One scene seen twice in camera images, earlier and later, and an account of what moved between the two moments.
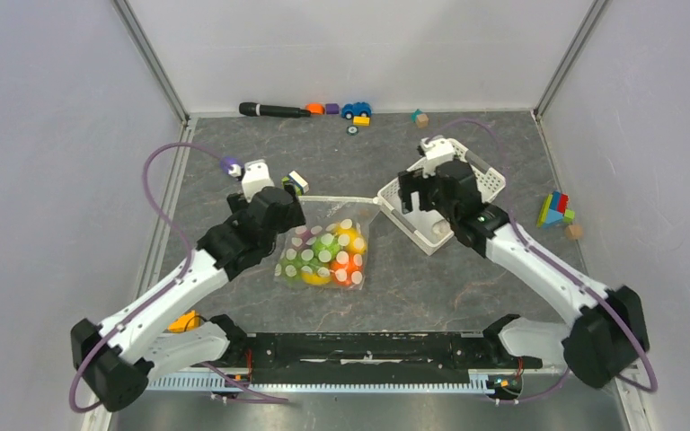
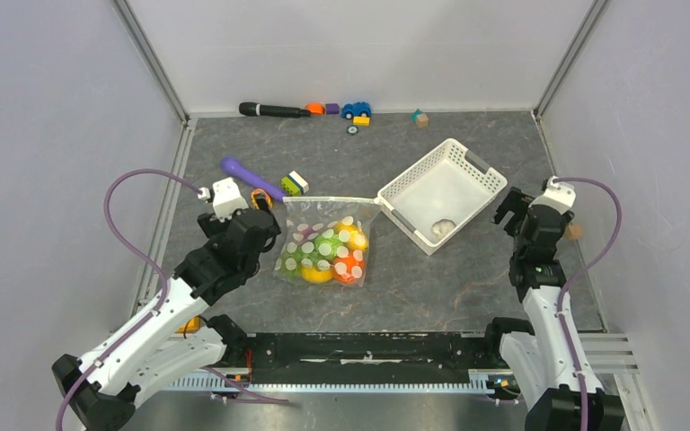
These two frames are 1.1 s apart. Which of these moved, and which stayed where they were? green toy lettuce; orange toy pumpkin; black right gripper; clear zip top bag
Moved: black right gripper
Stayed: clear zip top bag; orange toy pumpkin; green toy lettuce
